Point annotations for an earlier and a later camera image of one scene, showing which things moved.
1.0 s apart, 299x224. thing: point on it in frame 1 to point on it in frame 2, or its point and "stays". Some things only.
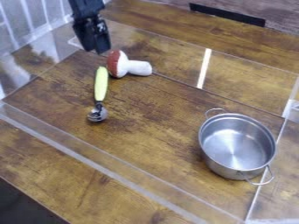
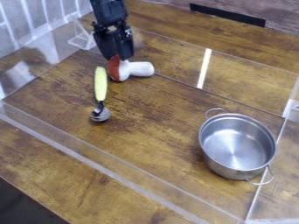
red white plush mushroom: x=118 y=66 stays
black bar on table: x=228 y=15 stays
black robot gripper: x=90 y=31 to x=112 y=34
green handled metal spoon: x=97 y=114 stays
